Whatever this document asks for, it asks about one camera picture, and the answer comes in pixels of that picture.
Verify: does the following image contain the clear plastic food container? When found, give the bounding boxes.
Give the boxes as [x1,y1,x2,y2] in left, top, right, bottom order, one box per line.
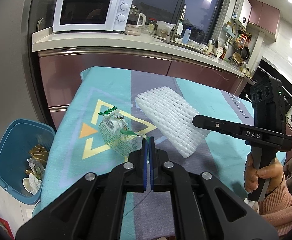
[156,21,174,37]

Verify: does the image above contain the gold foil snack wrapper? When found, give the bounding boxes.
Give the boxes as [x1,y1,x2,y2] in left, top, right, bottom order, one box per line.
[25,144,49,180]

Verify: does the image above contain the blue trash bin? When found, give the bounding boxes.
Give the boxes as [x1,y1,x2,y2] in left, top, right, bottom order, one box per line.
[0,119,55,205]

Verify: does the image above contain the white soap bottle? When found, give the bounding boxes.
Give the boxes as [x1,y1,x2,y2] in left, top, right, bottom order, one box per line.
[175,21,183,38]

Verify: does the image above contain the white microwave oven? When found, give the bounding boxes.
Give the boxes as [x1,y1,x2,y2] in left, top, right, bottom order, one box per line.
[53,0,133,32]

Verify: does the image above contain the maroon lower cabinets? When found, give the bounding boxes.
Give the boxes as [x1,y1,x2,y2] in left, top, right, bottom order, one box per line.
[39,50,254,134]

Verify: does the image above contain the green clear candy wrapper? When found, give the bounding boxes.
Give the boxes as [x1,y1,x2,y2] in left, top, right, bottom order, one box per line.
[98,106,148,158]

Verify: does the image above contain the pink sweater right forearm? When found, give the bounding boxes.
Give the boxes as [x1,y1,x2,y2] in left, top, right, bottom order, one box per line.
[258,179,292,238]

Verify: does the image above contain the white kitchen countertop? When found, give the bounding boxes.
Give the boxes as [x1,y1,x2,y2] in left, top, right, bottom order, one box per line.
[32,27,252,81]

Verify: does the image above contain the pink upper cabinet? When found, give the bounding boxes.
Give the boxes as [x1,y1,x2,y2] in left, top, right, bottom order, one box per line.
[248,0,280,42]

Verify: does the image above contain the white wall water heater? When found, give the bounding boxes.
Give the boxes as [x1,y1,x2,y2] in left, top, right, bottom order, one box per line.
[232,0,252,29]

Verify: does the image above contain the right hand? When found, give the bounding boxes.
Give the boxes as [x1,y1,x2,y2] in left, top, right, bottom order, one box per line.
[244,153,284,193]

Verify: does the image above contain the white foam fruit net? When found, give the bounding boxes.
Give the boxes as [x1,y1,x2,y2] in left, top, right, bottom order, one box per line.
[135,86,209,158]

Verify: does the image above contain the chrome sink faucet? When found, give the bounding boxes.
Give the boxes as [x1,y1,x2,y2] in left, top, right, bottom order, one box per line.
[166,4,187,43]

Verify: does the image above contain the silver refrigerator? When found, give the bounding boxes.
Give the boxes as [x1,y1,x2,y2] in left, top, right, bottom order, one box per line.
[0,0,47,140]

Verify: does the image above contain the blue white bottle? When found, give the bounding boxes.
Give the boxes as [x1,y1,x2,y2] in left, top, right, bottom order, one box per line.
[182,28,192,44]

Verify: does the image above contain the glass kettle white handle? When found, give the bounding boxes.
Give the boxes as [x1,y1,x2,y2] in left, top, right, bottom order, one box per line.
[125,5,147,36]

